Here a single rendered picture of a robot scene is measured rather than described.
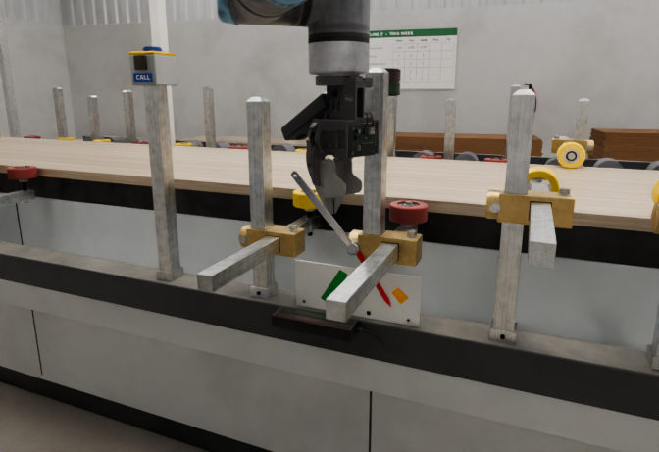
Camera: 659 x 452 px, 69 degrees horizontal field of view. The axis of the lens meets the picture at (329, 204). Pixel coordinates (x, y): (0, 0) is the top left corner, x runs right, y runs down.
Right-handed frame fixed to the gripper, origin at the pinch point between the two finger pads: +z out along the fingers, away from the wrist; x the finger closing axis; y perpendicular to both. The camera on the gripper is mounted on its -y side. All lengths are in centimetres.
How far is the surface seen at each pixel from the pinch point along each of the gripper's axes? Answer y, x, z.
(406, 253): 3.3, 16.6, 11.3
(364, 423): -19, 32, 68
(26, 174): -117, -17, 6
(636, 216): 31, 54, 6
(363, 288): 9.9, -2.6, 10.8
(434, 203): -4.7, 37.4, 6.3
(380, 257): 4.2, 7.9, 9.8
